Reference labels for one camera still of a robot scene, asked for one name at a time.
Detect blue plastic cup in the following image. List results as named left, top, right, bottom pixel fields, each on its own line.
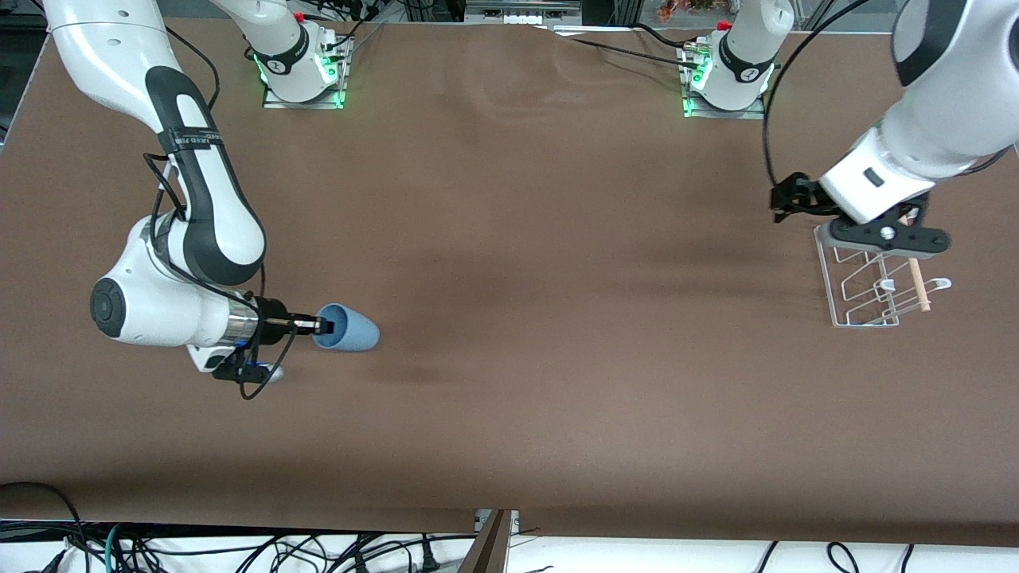
left=312, top=303, right=381, bottom=353

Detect wooden rack dowel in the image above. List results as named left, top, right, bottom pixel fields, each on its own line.
left=898, top=209, right=932, bottom=313

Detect brown table cover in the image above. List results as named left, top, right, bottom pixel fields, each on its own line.
left=0, top=16, right=1019, bottom=550

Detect dark support beam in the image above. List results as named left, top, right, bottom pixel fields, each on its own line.
left=458, top=511, right=512, bottom=573

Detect white power strip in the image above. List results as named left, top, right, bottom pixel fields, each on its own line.
left=465, top=0, right=584, bottom=26

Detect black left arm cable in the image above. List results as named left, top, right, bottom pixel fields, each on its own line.
left=762, top=0, right=1019, bottom=209

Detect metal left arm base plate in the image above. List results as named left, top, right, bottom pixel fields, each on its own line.
left=682, top=44, right=767, bottom=121

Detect white wire cup rack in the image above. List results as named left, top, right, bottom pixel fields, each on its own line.
left=814, top=223, right=953, bottom=329

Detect thick black table cable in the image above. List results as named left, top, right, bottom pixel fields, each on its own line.
left=633, top=22, right=705, bottom=49

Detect thin black table cable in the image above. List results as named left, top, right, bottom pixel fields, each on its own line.
left=553, top=32, right=693, bottom=64

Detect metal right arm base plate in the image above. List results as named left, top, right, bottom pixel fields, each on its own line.
left=262, top=32, right=349, bottom=111

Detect black tangled floor cables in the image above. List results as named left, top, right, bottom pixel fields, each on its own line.
left=119, top=529, right=478, bottom=573

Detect metal table edge bracket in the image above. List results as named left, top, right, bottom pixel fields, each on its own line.
left=474, top=509, right=521, bottom=536

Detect black looped floor cable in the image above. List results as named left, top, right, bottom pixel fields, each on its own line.
left=0, top=481, right=90, bottom=573

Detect teal floor cable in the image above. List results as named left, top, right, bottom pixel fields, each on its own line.
left=102, top=524, right=130, bottom=573

